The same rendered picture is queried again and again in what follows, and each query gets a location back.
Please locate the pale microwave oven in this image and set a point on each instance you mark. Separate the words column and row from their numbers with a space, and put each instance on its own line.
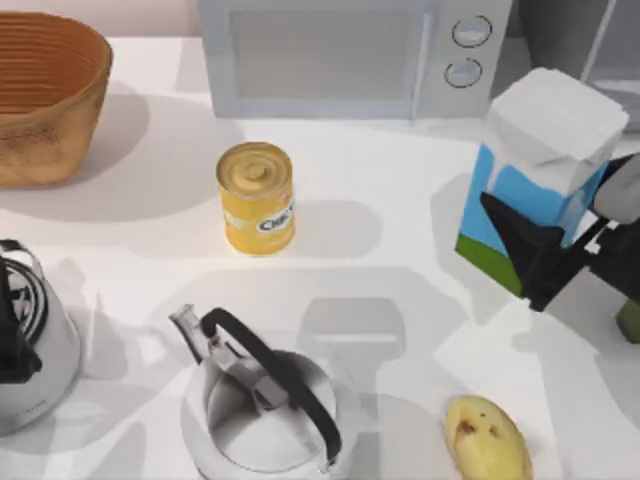
column 495, row 50

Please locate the microwave door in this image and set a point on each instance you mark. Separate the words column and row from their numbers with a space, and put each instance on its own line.
column 320, row 55

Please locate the olive green object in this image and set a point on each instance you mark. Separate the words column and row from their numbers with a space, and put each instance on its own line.
column 629, row 322

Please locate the white blue green milk carton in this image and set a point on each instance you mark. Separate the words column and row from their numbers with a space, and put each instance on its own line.
column 540, row 150

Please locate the round microwave knob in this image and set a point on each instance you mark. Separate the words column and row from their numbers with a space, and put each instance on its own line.
column 463, row 73
column 472, row 30

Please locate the silver kettle with round body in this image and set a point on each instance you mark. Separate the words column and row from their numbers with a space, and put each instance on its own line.
column 47, row 350

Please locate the yellow can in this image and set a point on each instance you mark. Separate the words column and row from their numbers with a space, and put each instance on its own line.
column 257, row 200

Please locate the grey cabinet with dark inside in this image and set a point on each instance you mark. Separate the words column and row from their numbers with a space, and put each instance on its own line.
column 560, row 40

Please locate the brown woven basket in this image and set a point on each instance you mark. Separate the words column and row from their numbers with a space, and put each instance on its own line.
column 55, row 125

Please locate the yellow potato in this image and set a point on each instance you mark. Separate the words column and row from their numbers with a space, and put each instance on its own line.
column 487, row 440

